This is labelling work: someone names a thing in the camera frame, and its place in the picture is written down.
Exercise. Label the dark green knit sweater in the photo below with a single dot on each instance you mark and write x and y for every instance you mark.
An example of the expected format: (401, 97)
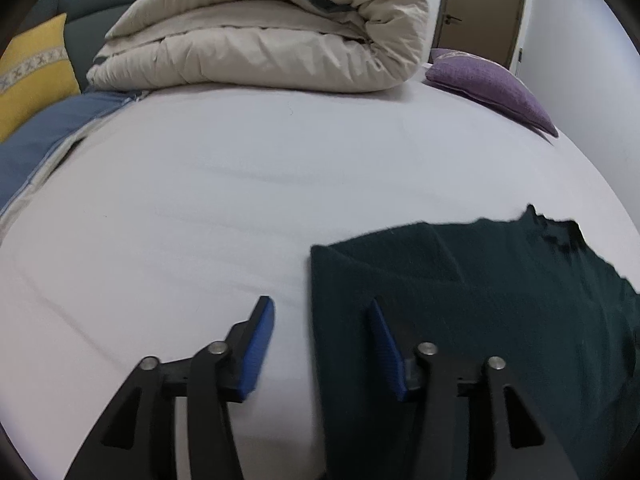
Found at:
(500, 310)

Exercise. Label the blue blanket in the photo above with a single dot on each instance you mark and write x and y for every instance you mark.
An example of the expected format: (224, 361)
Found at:
(45, 135)

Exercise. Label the purple pillow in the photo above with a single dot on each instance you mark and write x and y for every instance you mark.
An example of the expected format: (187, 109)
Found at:
(492, 85)

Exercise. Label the beige folded duvet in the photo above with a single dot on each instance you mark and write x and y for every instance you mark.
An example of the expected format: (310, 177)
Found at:
(250, 50)

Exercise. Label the bed with white sheet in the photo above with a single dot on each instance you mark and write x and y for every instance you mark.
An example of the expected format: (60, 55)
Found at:
(200, 200)

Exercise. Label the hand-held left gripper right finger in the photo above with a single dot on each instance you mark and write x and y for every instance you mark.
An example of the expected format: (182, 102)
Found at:
(387, 355)

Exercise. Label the grey-blue sofa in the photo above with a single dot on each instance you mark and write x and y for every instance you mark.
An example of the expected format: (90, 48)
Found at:
(92, 7)

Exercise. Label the brown wooden door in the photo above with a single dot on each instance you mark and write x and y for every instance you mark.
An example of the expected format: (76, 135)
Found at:
(480, 10)

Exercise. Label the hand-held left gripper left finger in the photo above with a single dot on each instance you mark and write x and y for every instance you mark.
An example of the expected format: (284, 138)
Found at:
(257, 355)

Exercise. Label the yellow patterned pillow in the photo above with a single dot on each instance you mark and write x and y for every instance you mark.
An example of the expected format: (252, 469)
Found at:
(35, 75)

